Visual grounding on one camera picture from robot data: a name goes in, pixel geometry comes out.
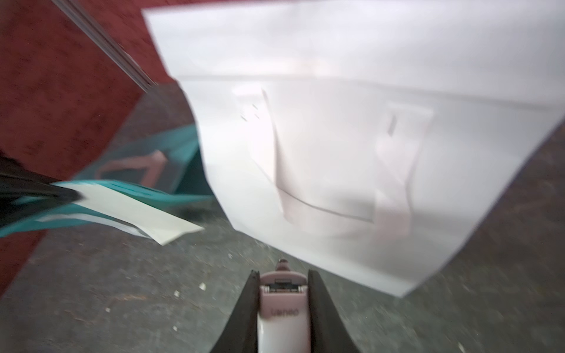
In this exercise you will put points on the paper receipt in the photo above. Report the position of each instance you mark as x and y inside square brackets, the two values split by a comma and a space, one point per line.
[160, 226]

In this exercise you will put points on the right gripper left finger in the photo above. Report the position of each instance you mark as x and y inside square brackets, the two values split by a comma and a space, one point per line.
[240, 332]

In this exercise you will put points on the white gift bag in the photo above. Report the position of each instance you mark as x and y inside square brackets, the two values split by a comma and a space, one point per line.
[369, 138]

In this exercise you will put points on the small white stapler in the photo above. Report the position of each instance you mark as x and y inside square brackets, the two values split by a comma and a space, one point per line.
[283, 317]

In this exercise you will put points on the teal gift bag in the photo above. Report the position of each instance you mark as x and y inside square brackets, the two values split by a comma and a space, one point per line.
[164, 171]

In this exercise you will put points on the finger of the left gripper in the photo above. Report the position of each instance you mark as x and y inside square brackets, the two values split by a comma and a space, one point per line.
[25, 193]

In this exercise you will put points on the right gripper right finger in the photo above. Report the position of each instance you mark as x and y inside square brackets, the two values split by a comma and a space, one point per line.
[327, 331]

